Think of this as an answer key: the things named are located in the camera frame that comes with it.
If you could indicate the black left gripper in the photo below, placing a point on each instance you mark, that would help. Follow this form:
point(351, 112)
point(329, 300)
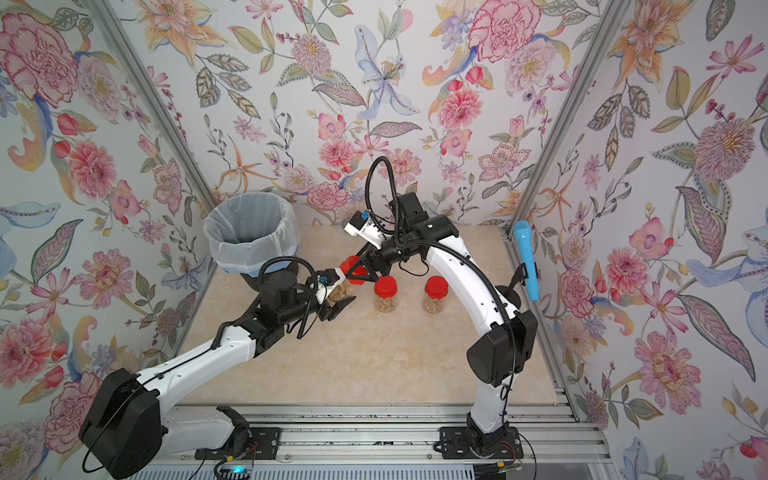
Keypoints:
point(327, 297)

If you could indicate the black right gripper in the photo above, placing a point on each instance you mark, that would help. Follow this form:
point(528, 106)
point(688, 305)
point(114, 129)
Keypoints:
point(369, 257)

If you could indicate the black bin with white liner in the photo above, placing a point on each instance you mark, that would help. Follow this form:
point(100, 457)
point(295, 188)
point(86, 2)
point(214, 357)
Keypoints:
point(247, 230)

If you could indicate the peanut jar red lid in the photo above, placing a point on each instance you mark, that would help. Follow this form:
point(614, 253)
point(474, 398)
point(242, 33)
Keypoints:
point(435, 292)
point(385, 290)
point(341, 292)

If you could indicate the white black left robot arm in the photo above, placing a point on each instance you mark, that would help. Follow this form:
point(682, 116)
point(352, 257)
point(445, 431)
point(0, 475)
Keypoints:
point(135, 418)

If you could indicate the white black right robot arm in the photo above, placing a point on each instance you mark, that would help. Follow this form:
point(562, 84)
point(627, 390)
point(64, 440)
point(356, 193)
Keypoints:
point(505, 334)

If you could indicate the blue microphone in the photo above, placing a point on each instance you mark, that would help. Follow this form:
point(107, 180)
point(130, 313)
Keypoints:
point(526, 272)

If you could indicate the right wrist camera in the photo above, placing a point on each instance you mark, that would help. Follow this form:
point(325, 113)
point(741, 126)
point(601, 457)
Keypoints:
point(361, 225)

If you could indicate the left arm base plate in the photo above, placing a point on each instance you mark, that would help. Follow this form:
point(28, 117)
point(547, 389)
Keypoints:
point(258, 443)

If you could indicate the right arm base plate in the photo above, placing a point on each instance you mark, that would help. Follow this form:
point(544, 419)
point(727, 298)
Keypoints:
point(465, 443)

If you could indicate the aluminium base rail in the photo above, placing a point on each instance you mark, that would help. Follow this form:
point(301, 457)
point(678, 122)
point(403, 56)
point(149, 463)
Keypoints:
point(556, 443)

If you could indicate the aluminium corner post left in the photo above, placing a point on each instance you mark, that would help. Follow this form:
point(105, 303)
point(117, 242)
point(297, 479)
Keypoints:
point(106, 19)

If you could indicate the aluminium corner post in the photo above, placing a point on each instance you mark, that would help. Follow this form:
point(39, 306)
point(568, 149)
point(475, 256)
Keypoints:
point(106, 19)
point(606, 29)

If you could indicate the aluminium corner post right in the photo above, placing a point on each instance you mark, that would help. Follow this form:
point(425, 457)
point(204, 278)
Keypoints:
point(606, 29)

